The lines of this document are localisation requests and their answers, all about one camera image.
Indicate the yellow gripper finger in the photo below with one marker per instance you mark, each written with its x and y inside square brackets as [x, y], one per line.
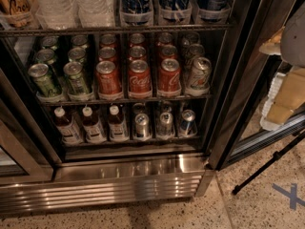
[291, 96]
[272, 45]

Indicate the red coke can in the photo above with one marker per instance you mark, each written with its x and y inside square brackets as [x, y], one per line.
[107, 54]
[168, 75]
[108, 40]
[168, 51]
[163, 38]
[137, 39]
[108, 78]
[137, 53]
[139, 77]

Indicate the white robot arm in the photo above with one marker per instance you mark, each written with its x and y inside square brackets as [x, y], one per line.
[292, 52]

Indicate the glass fridge door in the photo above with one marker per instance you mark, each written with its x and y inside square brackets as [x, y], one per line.
[242, 76]

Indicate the blue Pepsi can right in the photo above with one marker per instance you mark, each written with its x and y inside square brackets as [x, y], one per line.
[213, 10]

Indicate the silver can middle right column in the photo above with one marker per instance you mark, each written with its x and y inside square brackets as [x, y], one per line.
[193, 51]

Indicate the silver can column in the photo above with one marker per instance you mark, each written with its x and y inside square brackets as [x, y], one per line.
[193, 51]
[188, 38]

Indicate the silver can back right column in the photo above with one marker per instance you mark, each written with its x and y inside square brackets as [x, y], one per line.
[188, 38]

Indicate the silver 7up can front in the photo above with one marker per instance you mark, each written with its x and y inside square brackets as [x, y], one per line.
[200, 73]

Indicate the blue silver can bottom right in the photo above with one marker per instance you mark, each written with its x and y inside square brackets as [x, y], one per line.
[187, 123]

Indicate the silver can bottom middle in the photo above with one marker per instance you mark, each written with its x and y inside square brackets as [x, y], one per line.
[165, 123]

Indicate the silver can bottom left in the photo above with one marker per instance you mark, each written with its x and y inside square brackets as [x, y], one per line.
[142, 125]

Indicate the stainless steel fridge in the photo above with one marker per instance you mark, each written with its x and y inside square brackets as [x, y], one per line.
[38, 174]

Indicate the green can column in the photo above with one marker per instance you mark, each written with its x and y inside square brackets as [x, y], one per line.
[80, 40]
[77, 79]
[77, 54]

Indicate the tea bottle middle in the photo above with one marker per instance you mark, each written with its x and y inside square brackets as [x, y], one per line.
[92, 126]

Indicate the tea bottle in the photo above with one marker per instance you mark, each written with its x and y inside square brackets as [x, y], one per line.
[67, 126]
[92, 126]
[117, 124]

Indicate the green can back far-left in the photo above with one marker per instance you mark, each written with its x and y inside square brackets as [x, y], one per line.
[50, 42]

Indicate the green can far-left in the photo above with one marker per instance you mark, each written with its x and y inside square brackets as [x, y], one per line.
[46, 56]
[50, 42]
[43, 77]

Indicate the green can middle far-left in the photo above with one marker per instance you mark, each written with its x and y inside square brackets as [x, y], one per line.
[46, 56]

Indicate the green can front far-left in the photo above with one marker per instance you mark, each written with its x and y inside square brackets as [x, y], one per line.
[43, 77]

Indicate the yellow LaCroix can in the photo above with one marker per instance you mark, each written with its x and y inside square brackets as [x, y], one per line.
[17, 12]

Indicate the black tripod leg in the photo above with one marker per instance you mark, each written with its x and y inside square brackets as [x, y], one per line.
[277, 155]

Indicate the blue tape cross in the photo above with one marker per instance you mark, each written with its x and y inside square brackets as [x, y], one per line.
[294, 199]

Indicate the tea bottle right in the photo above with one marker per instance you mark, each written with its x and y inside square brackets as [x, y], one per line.
[117, 124]

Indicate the right clear water bottle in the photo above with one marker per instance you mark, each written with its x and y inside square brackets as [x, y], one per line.
[94, 13]

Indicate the clear water bottle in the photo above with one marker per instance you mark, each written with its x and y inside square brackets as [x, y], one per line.
[57, 14]
[94, 13]

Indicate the left clear water bottle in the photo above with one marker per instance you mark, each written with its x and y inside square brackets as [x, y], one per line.
[57, 14]

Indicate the tea bottle left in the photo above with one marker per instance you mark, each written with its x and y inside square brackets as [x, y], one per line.
[67, 126]

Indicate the top wire shelf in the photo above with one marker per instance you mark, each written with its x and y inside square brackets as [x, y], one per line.
[172, 28]

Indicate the wire shelf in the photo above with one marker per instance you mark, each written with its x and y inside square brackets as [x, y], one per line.
[172, 28]
[134, 142]
[125, 100]

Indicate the bottom wire shelf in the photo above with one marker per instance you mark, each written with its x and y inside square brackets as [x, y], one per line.
[134, 142]

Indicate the middle wire shelf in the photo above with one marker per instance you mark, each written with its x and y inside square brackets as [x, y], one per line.
[125, 100]

